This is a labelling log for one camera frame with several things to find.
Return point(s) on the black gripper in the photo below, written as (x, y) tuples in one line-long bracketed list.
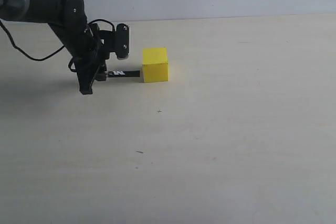
[(92, 66)]

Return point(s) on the black and white marker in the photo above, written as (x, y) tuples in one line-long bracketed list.
[(123, 74)]

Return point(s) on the yellow cube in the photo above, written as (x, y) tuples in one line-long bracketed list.
[(155, 65)]

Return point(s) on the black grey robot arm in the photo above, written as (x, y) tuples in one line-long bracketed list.
[(68, 21)]

